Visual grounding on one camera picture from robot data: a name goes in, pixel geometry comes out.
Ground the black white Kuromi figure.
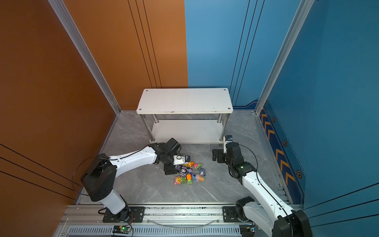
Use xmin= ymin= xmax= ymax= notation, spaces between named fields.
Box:
xmin=175 ymin=165 xmax=183 ymax=173

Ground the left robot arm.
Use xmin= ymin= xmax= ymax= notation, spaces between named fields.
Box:
xmin=81 ymin=138 xmax=191 ymax=222

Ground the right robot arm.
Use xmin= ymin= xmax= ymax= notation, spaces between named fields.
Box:
xmin=212 ymin=142 xmax=313 ymax=237

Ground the pink yellow bear toy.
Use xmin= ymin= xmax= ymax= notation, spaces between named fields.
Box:
xmin=174 ymin=176 xmax=187 ymax=185

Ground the orange yellow duck toy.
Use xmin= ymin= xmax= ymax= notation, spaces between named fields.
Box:
xmin=184 ymin=162 xmax=195 ymax=168

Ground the green orange toy truck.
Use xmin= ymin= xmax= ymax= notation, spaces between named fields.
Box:
xmin=186 ymin=174 xmax=192 ymax=185

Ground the pink green toy car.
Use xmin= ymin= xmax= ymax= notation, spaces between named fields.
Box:
xmin=193 ymin=163 xmax=203 ymax=171

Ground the blue Stitch ice-cream toy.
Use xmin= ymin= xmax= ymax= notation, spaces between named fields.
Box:
xmin=192 ymin=168 xmax=206 ymax=182

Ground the white two-tier shelf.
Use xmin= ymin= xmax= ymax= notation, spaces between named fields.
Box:
xmin=136 ymin=88 xmax=234 ymax=144

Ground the right green circuit board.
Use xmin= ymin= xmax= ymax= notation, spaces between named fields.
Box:
xmin=239 ymin=225 xmax=257 ymax=237

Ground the green circuit board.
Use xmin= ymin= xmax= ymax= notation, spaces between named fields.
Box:
xmin=112 ymin=225 xmax=133 ymax=237
xmin=239 ymin=225 xmax=257 ymax=237

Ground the left green circuit board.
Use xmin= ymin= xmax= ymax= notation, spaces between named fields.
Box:
xmin=112 ymin=225 xmax=133 ymax=237

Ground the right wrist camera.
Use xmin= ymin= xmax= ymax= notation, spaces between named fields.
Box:
xmin=224 ymin=135 xmax=233 ymax=148

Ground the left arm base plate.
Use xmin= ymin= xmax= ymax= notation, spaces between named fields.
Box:
xmin=98 ymin=206 xmax=145 ymax=223

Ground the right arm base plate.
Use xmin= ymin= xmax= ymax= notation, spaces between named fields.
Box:
xmin=222 ymin=205 xmax=251 ymax=223

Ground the aluminium rail frame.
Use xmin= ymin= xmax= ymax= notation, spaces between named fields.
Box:
xmin=53 ymin=202 xmax=303 ymax=237

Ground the right aluminium corner post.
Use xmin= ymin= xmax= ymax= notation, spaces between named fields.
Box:
xmin=255 ymin=0 xmax=314 ymax=116

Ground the aluminium corner post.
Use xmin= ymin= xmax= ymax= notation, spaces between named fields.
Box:
xmin=255 ymin=0 xmax=314 ymax=116
xmin=48 ymin=0 xmax=121 ymax=116

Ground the left aluminium corner post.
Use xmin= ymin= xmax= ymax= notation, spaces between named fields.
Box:
xmin=48 ymin=0 xmax=121 ymax=116

